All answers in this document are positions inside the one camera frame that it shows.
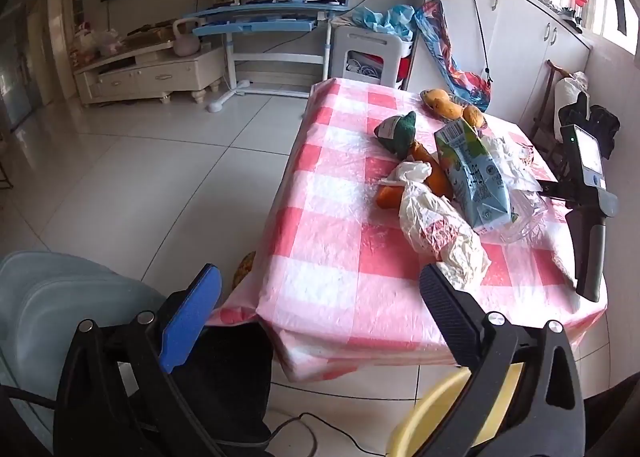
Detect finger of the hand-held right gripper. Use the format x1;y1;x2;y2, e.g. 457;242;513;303
536;179;571;205

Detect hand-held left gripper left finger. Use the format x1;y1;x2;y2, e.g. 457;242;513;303
54;263;223;457

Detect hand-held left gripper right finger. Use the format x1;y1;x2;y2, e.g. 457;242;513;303
419;262;586;457

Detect clear plastic bag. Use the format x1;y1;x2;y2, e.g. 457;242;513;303
480;134;551;243

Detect white paper bag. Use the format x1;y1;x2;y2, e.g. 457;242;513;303
380;162;492;290

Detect yellow plastic bin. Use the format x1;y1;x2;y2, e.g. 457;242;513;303
387;362;526;457

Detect small orange peel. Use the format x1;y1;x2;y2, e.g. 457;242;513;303
375;184;406;210

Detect yellow brown round object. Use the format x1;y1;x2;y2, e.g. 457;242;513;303
232;251;258;288

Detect wooden chair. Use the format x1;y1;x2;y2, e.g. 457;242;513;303
530;59;571;158

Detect white sack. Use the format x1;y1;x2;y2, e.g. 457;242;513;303
555;72;591;138

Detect white cabinet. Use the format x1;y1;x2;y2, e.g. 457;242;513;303
400;0;593;148

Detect light blue chair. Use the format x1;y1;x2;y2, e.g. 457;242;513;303
0;251;166;457

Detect pink checkered tablecloth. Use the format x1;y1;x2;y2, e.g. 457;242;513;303
207;78;608;383

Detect woven fruit basket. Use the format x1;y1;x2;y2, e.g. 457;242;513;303
419;89;488;130

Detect colourful printed bag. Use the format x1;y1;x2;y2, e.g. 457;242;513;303
414;0;493;112

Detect grey shoes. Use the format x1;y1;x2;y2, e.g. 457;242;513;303
532;0;583;32

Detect white plastic stool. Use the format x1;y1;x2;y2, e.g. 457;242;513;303
330;24;416;90

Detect blue plastic bag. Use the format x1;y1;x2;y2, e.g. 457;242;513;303
350;4;416;40

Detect cream TV stand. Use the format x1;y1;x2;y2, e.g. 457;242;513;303
74;44;226;105

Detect pink kettlebell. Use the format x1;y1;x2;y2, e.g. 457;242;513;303
172;19;202;56

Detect pink plastic bag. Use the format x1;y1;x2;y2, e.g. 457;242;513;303
75;22;126;62

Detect blue study desk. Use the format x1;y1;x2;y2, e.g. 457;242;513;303
180;0;356;112

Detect black floor cable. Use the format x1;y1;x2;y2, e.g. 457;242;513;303
265;412;396;457

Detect black strap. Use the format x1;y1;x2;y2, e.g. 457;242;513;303
437;0;493;85

